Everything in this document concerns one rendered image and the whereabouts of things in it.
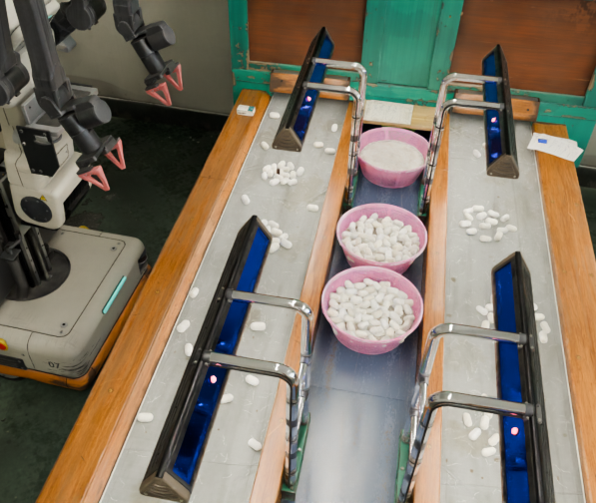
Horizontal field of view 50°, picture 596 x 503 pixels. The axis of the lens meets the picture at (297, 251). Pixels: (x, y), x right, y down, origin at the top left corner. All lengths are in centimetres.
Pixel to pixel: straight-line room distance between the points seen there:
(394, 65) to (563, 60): 57
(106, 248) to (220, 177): 71
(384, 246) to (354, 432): 60
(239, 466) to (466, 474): 49
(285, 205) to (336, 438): 79
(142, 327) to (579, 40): 169
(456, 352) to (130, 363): 80
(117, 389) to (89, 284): 99
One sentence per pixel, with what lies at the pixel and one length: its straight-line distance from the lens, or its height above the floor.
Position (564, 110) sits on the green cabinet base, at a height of 82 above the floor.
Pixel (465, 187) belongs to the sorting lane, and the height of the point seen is 74.
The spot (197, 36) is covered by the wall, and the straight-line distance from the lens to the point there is 348.
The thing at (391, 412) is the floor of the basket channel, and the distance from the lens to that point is 160.
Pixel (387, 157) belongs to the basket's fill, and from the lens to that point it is 226.
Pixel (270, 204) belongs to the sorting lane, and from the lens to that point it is 201.
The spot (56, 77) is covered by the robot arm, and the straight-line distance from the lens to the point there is 163.
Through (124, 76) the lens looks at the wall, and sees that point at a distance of 378.
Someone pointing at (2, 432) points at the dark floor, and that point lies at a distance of 253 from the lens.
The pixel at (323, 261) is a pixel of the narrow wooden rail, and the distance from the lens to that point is 178.
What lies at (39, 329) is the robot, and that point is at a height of 28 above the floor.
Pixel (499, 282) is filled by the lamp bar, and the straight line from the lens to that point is 138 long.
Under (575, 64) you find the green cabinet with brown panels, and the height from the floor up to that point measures 99.
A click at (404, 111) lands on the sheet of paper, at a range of 243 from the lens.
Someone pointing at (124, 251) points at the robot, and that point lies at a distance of 258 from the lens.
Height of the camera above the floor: 201
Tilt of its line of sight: 44 degrees down
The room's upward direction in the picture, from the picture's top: 2 degrees clockwise
